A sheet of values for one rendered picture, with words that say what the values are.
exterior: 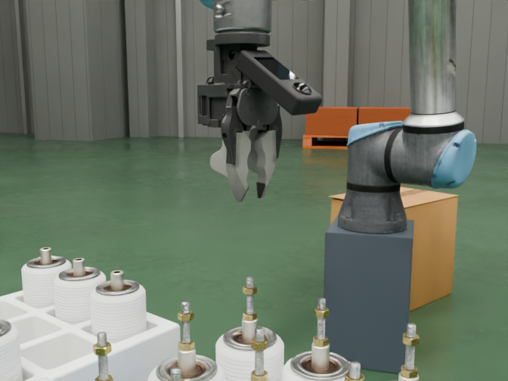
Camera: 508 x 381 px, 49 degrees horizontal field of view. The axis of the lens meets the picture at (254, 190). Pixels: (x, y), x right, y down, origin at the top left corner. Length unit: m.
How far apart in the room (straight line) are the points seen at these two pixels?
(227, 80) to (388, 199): 0.57
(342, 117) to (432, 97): 5.11
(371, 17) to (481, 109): 1.76
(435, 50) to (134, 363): 0.77
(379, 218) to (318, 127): 5.07
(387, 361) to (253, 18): 0.82
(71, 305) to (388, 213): 0.66
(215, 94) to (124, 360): 0.48
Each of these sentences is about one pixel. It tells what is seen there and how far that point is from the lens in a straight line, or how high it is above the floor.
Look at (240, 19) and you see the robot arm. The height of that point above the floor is 0.68.
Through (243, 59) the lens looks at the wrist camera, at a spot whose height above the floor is 0.63.
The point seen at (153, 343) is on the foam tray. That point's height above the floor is 0.17.
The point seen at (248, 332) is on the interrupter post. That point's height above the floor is 0.26.
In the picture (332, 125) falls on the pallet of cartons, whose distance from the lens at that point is 6.22.
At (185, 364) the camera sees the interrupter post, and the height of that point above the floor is 0.26.
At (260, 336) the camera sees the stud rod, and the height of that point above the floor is 0.33.
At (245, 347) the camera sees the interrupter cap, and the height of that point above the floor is 0.25.
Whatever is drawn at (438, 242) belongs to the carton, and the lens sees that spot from 1.67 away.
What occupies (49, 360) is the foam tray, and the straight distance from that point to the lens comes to 1.05.
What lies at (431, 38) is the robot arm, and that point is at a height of 0.69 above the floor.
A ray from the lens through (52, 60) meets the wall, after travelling 7.81.
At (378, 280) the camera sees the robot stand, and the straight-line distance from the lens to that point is 1.21.
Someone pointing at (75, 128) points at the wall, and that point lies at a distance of 7.64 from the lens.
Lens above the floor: 0.59
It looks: 10 degrees down
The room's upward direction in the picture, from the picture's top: straight up
